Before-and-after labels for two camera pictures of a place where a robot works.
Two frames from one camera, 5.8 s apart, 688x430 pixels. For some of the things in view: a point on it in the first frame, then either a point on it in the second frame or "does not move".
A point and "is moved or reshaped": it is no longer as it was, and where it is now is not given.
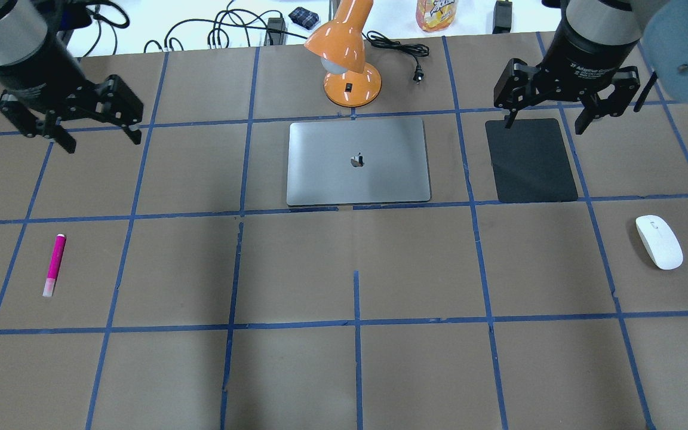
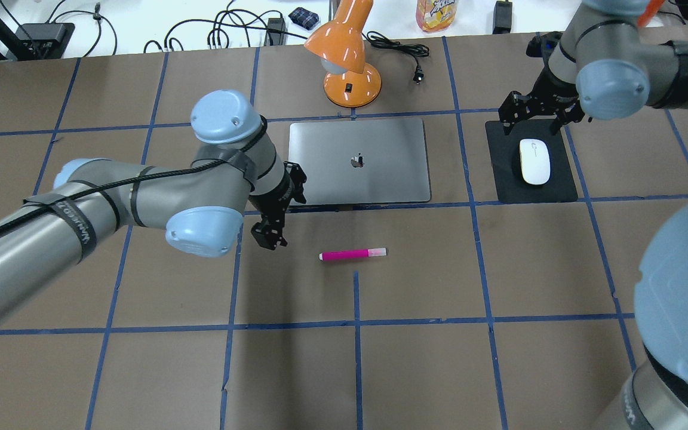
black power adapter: (502, 17) does not move
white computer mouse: (662, 243) is moved or reshaped
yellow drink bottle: (433, 15) does not move
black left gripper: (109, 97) to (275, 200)
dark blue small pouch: (306, 18) does not move
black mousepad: (530, 161) does not move
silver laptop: (337, 162) does not move
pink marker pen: (55, 265) is moved or reshaped
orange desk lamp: (352, 82) does not move
